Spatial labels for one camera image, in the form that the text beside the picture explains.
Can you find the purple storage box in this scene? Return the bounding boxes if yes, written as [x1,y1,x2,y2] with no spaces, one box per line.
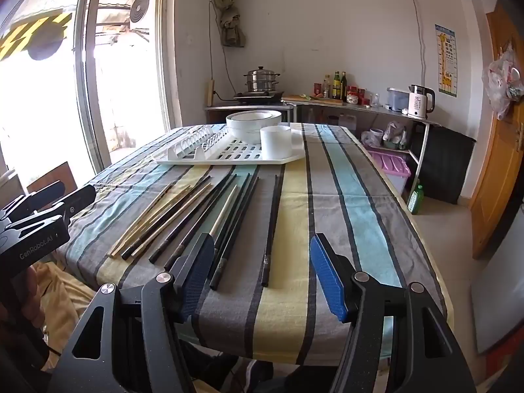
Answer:
[365,149,412,192]

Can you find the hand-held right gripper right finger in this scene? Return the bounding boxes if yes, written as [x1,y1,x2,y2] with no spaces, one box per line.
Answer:
[310,233,477,393]

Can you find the metal shelf table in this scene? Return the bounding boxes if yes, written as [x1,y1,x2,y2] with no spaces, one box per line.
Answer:
[282,96,431,198]

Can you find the black cabinet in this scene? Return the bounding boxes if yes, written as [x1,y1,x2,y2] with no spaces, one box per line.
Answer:
[410,125,477,205]

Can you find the outdoor air conditioner unit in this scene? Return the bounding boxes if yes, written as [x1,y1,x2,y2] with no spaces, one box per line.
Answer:
[127,0,150,26]

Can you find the white cup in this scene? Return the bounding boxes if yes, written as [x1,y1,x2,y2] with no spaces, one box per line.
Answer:
[260,126,292,157]

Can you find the wooden door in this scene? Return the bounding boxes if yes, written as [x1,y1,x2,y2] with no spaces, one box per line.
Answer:
[471,2,524,259]

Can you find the steel steamer pot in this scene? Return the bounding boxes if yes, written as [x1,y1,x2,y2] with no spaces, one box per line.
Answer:
[243,65,281,93]

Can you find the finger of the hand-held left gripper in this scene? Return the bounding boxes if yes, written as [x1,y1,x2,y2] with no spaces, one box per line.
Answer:
[0,180,67,218]
[41,184,97,225]

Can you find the wooden cutting board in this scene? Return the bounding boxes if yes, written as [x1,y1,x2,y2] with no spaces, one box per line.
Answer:
[282,94,345,104]

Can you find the induction cooker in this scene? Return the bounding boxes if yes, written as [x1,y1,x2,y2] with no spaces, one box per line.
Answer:
[233,90,284,105]

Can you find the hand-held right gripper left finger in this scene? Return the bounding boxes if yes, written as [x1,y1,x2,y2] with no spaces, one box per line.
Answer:
[47,233,215,393]

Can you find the row of chopsticks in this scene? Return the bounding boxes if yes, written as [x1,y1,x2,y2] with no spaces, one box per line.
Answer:
[108,173,283,291]

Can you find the sliding glass door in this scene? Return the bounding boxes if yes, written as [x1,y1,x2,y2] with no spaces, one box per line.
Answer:
[0,0,181,197]

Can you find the hanging plastic bags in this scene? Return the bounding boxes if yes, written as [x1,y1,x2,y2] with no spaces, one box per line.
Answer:
[482,45,524,120]

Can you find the striped tablecloth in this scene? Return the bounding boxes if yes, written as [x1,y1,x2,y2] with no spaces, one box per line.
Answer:
[55,123,453,367]

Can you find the person's left hand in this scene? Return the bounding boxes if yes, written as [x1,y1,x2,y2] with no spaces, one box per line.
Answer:
[18,267,45,329]

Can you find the white electric kettle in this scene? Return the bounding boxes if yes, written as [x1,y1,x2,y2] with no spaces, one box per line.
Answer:
[403,84,436,119]

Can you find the white dish rack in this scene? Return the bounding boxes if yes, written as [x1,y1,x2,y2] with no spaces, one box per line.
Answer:
[152,125,307,167]

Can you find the yellow black striped sign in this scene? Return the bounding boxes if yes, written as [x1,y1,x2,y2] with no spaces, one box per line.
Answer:
[0,12,73,61]

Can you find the plastic container blue lid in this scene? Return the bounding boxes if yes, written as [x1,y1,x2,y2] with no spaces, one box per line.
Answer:
[387,87,410,113]

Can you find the giraffe wall poster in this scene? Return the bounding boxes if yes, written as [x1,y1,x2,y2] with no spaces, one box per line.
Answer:
[435,24,458,99]

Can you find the black wall cable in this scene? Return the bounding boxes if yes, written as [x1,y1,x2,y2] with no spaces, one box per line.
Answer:
[408,0,430,86]
[208,0,218,83]

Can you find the green hanging cloth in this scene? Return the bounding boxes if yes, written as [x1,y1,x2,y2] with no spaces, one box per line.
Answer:
[216,0,247,48]

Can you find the green plastic bottle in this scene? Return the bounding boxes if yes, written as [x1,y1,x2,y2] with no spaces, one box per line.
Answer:
[408,184,425,215]

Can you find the beige trousers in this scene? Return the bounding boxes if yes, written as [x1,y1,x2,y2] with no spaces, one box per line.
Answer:
[33,262,101,336]

